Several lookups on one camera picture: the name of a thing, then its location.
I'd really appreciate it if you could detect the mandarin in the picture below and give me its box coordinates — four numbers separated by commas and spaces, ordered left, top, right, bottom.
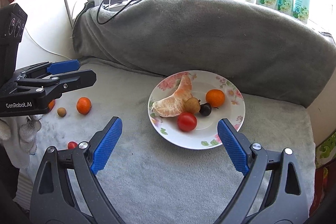
76, 97, 92, 115
206, 89, 226, 108

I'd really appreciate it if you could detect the red cherry tomato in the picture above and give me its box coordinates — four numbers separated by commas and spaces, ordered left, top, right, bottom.
67, 141, 78, 149
177, 112, 197, 132

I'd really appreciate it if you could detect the floral white plate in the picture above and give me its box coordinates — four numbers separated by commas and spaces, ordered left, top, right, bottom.
147, 70, 245, 149

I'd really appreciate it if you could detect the peeled pomelo segment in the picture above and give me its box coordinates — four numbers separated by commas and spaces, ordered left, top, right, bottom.
150, 75, 193, 118

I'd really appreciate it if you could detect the dark plum smaller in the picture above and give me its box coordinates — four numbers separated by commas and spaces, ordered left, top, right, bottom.
199, 103, 212, 117

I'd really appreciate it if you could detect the brown longan with stem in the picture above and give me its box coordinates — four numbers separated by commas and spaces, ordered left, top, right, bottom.
183, 97, 201, 114

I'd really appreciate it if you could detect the white gloved left hand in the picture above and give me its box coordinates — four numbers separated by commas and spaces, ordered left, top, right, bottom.
1, 115, 42, 155

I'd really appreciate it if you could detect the light grey seat blanket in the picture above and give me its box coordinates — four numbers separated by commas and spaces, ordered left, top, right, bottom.
26, 58, 315, 223

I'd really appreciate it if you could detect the dark grey back cushion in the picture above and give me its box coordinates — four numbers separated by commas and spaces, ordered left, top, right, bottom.
72, 0, 335, 107

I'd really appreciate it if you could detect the black left camera box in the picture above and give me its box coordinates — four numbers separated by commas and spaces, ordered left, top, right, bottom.
0, 3, 27, 85

